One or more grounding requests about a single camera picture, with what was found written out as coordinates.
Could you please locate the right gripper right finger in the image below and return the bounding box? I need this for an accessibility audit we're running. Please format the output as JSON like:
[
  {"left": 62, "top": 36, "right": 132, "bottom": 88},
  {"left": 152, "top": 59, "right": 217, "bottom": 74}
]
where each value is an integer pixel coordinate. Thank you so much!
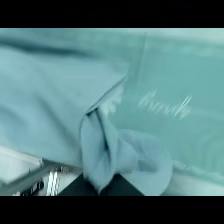
[{"left": 99, "top": 172, "right": 145, "bottom": 197}]

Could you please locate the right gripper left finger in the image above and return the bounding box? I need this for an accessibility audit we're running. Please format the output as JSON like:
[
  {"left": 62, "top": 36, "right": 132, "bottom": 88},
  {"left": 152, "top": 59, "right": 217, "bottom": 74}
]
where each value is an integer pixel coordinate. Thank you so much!
[{"left": 58, "top": 173, "right": 100, "bottom": 197}]

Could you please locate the light blue garment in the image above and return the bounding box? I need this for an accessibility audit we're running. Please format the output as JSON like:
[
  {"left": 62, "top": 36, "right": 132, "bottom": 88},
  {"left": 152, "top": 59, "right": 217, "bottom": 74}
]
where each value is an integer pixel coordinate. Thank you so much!
[{"left": 0, "top": 31, "right": 174, "bottom": 197}]

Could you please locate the silver frame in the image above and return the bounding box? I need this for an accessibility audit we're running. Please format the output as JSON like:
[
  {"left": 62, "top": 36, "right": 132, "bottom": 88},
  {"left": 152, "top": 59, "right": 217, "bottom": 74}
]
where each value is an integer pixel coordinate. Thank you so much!
[{"left": 0, "top": 145, "right": 78, "bottom": 197}]

